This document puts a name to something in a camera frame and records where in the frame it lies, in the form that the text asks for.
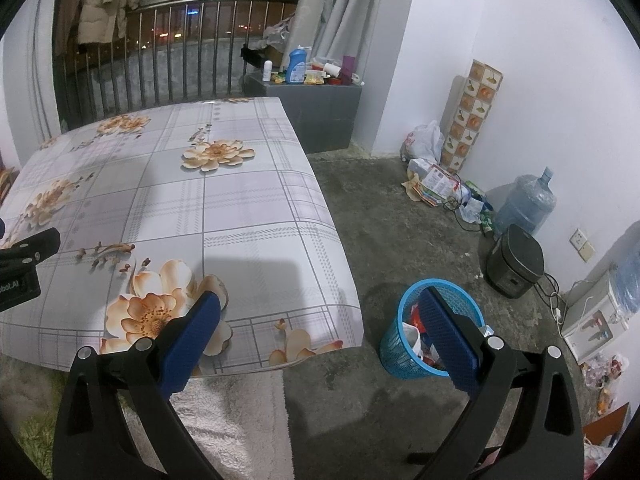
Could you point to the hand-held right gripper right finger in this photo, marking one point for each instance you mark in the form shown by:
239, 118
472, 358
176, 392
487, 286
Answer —
447, 340

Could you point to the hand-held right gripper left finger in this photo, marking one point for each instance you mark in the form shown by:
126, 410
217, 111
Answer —
192, 340

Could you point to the white tissue paper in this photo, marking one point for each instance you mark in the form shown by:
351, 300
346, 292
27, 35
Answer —
412, 340

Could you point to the blue plastic basket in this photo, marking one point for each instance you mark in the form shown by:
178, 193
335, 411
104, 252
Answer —
395, 345

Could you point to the red packet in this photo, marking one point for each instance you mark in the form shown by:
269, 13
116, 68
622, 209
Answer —
416, 317

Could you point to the white fluffy blanket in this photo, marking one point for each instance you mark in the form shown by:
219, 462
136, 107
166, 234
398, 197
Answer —
240, 420

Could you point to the dark grey rice cooker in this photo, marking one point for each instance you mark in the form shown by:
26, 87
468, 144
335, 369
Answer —
515, 260

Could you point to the green packet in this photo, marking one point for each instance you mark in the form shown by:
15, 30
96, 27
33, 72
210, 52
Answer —
486, 222

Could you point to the clear plastic bag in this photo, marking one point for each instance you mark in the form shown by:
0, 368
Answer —
472, 205

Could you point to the floral plaid tablecloth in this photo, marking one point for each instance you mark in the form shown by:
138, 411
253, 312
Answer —
225, 200

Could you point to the white water dispenser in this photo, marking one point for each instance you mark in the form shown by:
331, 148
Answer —
590, 320

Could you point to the green fluffy rug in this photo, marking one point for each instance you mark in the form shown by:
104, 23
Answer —
30, 435

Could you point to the white plastic bag pile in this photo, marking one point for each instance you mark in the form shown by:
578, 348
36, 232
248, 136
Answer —
432, 182

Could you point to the clear bag of snacks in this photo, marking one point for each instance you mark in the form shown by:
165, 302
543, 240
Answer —
605, 370

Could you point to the orange board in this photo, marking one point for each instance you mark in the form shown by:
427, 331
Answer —
605, 425

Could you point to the tall patterned box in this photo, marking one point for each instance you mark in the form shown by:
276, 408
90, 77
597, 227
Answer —
472, 110

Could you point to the brown hanging coat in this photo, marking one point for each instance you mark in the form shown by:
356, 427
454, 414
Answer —
67, 5

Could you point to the metal railing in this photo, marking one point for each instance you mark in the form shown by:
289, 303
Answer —
175, 50

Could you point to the beige puffer coat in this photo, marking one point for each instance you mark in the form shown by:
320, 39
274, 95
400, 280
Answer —
107, 0

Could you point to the grey cabinet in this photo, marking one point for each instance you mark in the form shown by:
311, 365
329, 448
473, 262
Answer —
320, 115

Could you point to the white roll-on bottle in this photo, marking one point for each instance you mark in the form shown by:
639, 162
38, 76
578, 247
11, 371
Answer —
269, 71

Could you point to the yellow snack packet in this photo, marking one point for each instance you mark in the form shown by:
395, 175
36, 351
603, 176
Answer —
315, 78

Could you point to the purple cup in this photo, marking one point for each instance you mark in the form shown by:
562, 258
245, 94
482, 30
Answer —
348, 65

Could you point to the blue detergent bottle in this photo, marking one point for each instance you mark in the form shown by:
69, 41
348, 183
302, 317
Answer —
297, 65

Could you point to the white cup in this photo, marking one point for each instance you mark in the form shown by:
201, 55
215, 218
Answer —
331, 69

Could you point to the grey curtain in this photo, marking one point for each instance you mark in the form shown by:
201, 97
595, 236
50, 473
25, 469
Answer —
340, 5

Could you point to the white wall socket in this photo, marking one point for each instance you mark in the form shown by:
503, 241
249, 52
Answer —
578, 238

